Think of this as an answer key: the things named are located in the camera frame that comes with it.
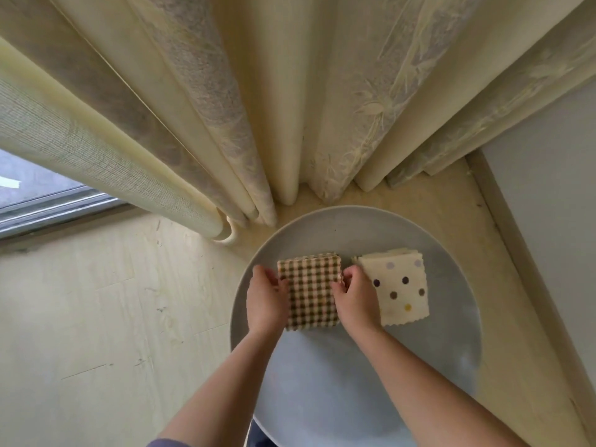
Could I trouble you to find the white round table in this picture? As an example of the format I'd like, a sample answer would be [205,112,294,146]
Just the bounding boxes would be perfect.
[230,205,484,447]

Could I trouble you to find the brown checked cloth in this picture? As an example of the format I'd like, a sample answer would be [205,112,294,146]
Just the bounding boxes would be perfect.
[276,252,344,332]

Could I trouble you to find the cream polka dot cloths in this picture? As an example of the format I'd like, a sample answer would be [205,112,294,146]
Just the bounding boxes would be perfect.
[356,247,431,327]

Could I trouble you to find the person's left forearm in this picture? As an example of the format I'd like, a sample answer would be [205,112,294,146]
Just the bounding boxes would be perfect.
[158,328,282,447]

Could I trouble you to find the person's right hand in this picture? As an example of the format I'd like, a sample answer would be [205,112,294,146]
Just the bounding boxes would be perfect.
[330,265,385,343]

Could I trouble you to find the white bundled curtain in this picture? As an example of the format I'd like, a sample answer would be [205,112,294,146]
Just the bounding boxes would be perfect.
[0,0,596,243]

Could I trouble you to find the person's right forearm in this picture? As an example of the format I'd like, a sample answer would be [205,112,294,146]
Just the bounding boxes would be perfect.
[354,325,529,447]

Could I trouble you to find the person's black trouser leg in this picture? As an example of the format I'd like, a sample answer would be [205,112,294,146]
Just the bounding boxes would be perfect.
[244,418,278,447]

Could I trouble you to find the person's left hand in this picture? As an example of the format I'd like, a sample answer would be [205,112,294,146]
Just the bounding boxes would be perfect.
[246,265,292,339]

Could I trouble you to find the white sliding door frame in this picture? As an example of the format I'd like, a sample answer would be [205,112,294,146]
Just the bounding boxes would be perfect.
[0,186,127,240]

